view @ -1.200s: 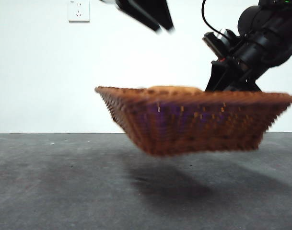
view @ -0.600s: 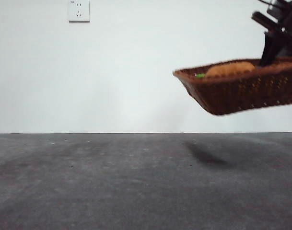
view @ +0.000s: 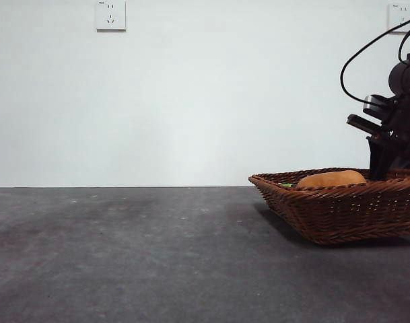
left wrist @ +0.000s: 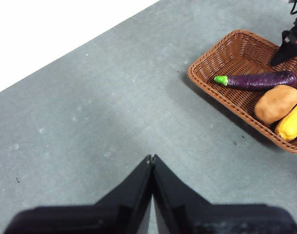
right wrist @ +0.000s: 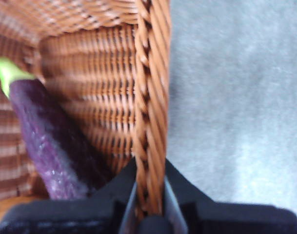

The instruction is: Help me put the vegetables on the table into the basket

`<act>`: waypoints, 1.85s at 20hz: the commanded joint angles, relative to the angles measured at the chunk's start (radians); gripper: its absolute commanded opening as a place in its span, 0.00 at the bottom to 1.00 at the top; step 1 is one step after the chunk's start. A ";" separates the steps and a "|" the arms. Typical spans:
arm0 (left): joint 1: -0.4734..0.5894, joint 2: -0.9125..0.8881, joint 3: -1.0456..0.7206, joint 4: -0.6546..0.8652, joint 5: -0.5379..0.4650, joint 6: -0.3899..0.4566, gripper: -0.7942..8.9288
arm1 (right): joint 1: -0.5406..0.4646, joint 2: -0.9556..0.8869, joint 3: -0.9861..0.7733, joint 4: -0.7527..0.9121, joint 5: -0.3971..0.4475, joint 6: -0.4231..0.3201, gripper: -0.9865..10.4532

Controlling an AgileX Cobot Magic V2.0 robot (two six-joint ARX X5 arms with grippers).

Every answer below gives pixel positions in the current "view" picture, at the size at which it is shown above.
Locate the purple eggplant with green stem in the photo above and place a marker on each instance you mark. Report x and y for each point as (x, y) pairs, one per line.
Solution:
(286, 184)

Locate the white wall socket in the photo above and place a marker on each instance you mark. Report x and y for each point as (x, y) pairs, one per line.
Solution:
(396, 17)
(111, 16)

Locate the brown wicker basket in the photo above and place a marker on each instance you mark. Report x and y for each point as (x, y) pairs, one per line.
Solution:
(342, 215)

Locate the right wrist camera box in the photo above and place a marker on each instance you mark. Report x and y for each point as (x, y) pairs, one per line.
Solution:
(376, 106)

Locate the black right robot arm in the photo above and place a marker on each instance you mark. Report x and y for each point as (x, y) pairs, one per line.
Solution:
(406, 77)

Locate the brown potato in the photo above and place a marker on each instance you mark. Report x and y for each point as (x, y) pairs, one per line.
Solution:
(332, 179)

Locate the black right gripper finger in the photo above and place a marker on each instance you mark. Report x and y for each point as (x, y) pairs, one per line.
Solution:
(379, 158)
(403, 158)

